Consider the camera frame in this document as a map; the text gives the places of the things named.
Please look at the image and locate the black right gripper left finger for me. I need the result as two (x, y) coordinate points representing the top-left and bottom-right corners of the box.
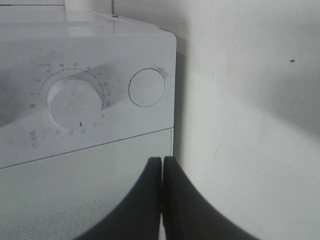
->
(77, 157), (162, 240)

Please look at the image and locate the white microwave oven body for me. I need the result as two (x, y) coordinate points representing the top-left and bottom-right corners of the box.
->
(0, 7), (177, 168)

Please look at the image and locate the white control knob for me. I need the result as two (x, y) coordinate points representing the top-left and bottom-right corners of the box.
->
(47, 77), (102, 129)

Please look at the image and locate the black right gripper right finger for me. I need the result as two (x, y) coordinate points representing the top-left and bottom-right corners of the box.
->
(162, 156), (256, 240)

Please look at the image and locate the round white door button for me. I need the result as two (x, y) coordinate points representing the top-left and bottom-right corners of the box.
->
(128, 68), (166, 108)

